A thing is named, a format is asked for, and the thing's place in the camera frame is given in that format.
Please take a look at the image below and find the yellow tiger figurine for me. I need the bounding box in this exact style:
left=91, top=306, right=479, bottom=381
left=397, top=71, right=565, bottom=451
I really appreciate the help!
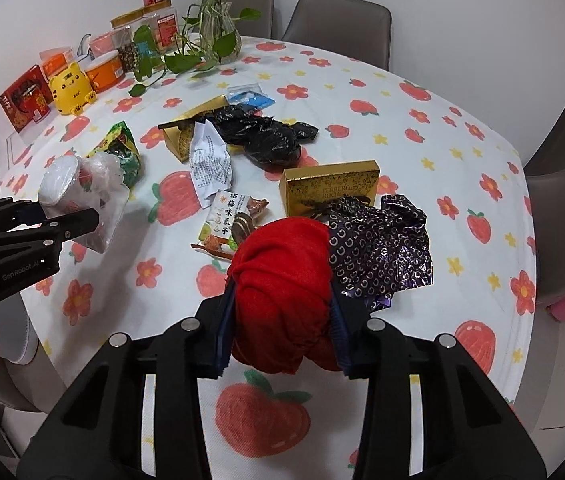
left=48, top=62, right=97, bottom=116

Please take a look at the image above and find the green yellow snack bag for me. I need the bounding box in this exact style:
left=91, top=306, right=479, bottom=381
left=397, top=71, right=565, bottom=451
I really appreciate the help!
left=87, top=122, right=141, bottom=190

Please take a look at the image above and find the grey chair left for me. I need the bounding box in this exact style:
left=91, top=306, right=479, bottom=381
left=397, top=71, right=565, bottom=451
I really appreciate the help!
left=229, top=0, right=275, bottom=39

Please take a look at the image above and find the orange packet in box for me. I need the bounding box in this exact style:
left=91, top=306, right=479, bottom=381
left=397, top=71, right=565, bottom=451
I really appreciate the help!
left=40, top=47, right=75, bottom=79

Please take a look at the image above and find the orange round tub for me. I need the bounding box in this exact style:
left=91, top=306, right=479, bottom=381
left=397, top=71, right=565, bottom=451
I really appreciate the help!
left=85, top=50, right=125, bottom=93

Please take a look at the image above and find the white paper receipt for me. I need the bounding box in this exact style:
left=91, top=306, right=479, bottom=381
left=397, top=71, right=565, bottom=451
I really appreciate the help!
left=189, top=120, right=232, bottom=208

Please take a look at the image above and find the white orange snack packet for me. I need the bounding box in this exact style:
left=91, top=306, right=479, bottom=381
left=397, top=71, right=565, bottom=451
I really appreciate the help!
left=191, top=191, right=269, bottom=260

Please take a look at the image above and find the gold lid glass jar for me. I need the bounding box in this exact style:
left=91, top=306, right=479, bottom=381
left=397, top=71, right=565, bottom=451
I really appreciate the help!
left=110, top=9, right=144, bottom=73

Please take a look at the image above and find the strawberry flower tablecloth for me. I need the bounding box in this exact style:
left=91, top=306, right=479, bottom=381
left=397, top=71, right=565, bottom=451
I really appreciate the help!
left=0, top=34, right=538, bottom=480

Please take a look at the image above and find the grey chair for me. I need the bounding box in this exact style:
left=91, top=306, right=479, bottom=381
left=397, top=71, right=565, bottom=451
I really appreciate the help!
left=282, top=0, right=392, bottom=70
left=229, top=0, right=275, bottom=39

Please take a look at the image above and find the glass vase with plant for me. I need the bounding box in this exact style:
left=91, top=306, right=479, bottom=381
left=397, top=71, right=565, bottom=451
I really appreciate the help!
left=128, top=0, right=262, bottom=98

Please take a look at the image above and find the red noodle box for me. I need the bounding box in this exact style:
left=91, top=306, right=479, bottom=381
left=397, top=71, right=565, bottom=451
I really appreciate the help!
left=0, top=64, right=54, bottom=132

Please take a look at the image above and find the blue clear blister pack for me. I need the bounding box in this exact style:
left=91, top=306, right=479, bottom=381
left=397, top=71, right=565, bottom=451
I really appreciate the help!
left=225, top=84, right=275, bottom=113

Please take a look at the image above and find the clear plastic bag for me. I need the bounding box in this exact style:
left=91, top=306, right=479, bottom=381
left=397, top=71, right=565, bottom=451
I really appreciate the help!
left=37, top=152, right=130, bottom=254

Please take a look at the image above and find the grey chair right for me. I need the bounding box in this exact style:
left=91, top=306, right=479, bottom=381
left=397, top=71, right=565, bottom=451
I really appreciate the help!
left=282, top=0, right=392, bottom=70

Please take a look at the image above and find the gold triangular gift box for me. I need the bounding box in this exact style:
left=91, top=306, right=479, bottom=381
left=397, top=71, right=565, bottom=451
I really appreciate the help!
left=158, top=96, right=229, bottom=162

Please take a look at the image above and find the purple patterned foil wrapper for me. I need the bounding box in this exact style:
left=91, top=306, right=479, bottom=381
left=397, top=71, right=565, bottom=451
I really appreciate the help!
left=310, top=194, right=433, bottom=313

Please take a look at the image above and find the red cloth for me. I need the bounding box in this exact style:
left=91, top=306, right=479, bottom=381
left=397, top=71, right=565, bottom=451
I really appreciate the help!
left=228, top=217, right=340, bottom=375

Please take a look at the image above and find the black plastic bag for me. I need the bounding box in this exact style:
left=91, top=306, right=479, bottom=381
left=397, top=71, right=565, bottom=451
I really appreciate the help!
left=202, top=105, right=319, bottom=171

